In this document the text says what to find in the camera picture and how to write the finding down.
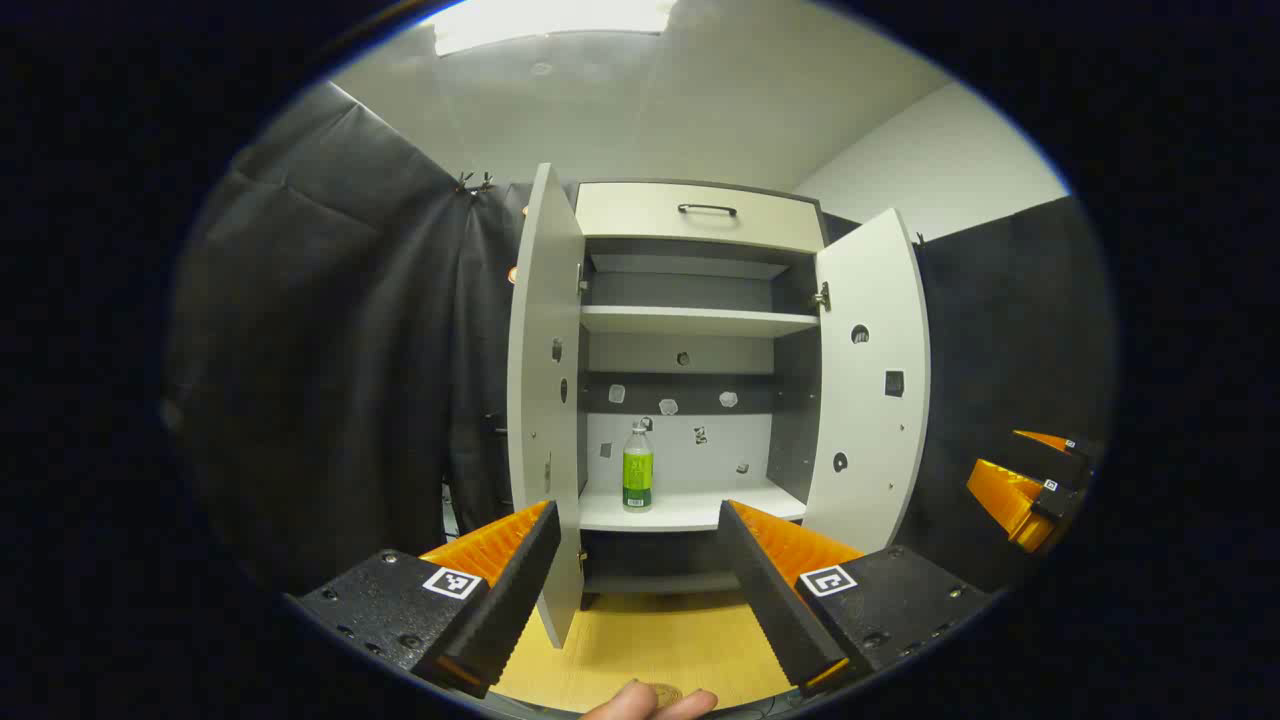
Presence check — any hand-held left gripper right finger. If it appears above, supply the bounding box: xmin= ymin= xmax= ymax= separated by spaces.
xmin=716 ymin=498 xmax=991 ymax=699

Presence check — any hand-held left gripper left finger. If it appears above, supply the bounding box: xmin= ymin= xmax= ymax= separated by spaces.
xmin=290 ymin=500 xmax=562 ymax=699

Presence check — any green bottle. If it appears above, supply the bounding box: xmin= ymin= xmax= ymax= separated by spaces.
xmin=622 ymin=420 xmax=655 ymax=514

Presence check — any white cabinet door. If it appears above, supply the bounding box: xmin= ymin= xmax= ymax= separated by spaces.
xmin=506 ymin=163 xmax=587 ymax=649
xmin=802 ymin=207 xmax=932 ymax=557

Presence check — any white grey cabinet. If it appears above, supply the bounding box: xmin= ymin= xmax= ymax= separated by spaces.
xmin=573 ymin=180 xmax=833 ymax=611

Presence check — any white cabinet shelf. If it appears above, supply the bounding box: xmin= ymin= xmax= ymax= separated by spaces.
xmin=580 ymin=305 xmax=821 ymax=339

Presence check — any white cabinet drawer front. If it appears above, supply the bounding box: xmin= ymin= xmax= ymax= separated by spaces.
xmin=575 ymin=182 xmax=827 ymax=255

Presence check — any black backdrop cloth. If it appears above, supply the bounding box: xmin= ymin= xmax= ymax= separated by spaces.
xmin=165 ymin=80 xmax=1117 ymax=601

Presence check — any ceiling light panel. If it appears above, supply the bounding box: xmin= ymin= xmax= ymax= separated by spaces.
xmin=432 ymin=0 xmax=679 ymax=57

